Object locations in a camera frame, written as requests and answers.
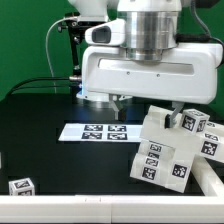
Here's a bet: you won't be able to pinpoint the white chair backrest part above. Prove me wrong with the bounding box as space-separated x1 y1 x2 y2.
140 106 224 163

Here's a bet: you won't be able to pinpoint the white L-shaped border wall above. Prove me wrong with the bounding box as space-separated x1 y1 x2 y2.
0 157 224 224

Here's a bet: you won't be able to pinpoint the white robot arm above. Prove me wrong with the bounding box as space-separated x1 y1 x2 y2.
68 0 224 113

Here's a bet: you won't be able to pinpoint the white base tag plate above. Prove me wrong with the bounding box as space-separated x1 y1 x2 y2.
59 123 142 142

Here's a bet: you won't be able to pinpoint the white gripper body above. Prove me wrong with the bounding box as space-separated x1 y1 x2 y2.
82 43 223 104

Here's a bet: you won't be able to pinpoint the black cables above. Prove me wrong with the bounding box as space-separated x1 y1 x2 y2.
4 75 83 98

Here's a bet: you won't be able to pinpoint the grey camera cable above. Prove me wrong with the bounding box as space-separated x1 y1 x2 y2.
44 17 80 95

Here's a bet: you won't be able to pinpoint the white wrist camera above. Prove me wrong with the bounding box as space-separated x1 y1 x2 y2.
85 19 126 46

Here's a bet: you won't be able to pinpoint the white chair seat part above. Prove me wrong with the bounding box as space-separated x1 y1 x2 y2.
130 140 194 193

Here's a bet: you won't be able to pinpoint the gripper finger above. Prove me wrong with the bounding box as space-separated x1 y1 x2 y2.
109 94 126 121
164 101 184 128

